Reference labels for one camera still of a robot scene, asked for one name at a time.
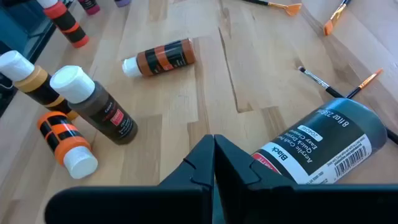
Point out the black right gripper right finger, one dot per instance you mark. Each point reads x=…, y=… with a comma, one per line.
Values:
x=280, y=205

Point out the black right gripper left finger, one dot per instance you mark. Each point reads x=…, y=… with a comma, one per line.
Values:
x=140, y=205

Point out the large black paint bottle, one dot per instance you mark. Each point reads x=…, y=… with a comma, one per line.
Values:
x=326, y=140

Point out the black brush silver ferrule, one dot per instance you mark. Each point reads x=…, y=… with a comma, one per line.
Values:
x=314, y=79

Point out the orange bristle brush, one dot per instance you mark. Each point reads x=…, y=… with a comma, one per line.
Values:
x=329, y=28

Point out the dark brown paint bottle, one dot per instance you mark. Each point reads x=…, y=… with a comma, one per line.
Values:
x=102, y=112

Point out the bright orange striped paint bottle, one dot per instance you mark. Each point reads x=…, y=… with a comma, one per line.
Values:
x=62, y=133

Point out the rust brown striped paint bottle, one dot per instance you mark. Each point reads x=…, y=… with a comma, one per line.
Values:
x=161, y=57

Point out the yellow striped paint bottle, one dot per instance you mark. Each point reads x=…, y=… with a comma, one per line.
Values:
x=34, y=84

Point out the red-orange striped paint bottle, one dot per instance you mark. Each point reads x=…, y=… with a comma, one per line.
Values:
x=66, y=25

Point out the purple paint bottle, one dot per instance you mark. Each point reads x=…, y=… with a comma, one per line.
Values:
x=122, y=2

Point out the magenta paint bottle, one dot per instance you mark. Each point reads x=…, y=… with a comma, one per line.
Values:
x=90, y=6

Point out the orange fan brush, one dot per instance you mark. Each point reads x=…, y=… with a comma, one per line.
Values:
x=292, y=9

